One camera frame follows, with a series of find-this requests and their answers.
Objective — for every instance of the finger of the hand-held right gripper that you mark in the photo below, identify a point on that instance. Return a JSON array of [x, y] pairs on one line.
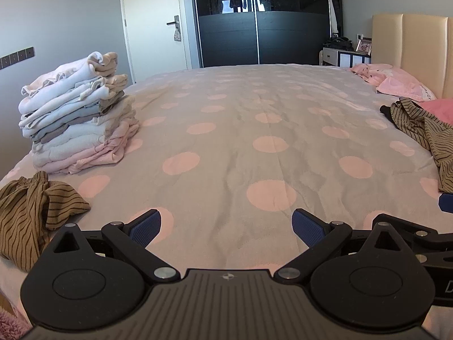
[[446, 203], [433, 239]]

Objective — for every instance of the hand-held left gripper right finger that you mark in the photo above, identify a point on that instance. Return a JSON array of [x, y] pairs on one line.
[[308, 227]]

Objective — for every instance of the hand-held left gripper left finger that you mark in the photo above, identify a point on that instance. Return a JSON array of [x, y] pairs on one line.
[[145, 228]]

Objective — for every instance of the brown striped shirt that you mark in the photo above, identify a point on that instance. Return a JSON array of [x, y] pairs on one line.
[[439, 138]]

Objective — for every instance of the stack of folded clothes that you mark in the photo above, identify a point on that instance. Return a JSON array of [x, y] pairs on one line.
[[70, 120]]

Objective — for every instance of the black pants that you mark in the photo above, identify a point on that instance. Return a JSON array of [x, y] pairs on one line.
[[386, 110]]

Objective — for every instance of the brown striped shorts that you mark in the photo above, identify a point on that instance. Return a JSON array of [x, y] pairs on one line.
[[21, 216]]

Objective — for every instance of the light pink printed pillow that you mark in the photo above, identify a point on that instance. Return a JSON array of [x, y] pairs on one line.
[[403, 85]]

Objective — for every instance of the crumpled pink garment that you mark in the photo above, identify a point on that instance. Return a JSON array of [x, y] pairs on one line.
[[368, 71]]

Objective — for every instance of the beige padded headboard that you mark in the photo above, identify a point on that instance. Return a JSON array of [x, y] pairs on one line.
[[407, 42]]

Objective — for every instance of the fluffy rug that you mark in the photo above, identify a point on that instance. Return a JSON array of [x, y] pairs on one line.
[[10, 326]]

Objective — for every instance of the white nightstand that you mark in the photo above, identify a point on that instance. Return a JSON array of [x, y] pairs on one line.
[[348, 58]]

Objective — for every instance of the black bag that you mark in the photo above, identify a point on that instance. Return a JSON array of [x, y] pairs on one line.
[[340, 43]]

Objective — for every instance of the hanging door tag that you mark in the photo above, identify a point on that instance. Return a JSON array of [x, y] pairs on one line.
[[176, 35]]

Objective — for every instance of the black sliding door wardrobe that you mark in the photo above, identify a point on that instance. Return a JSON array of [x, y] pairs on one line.
[[283, 32]]

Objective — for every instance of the white room door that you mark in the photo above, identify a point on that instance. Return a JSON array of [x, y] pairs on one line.
[[152, 24]]

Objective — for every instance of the photo frame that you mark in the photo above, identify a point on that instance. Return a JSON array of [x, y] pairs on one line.
[[364, 46]]

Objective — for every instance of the black wall switch panel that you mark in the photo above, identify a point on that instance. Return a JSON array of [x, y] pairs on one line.
[[17, 57]]

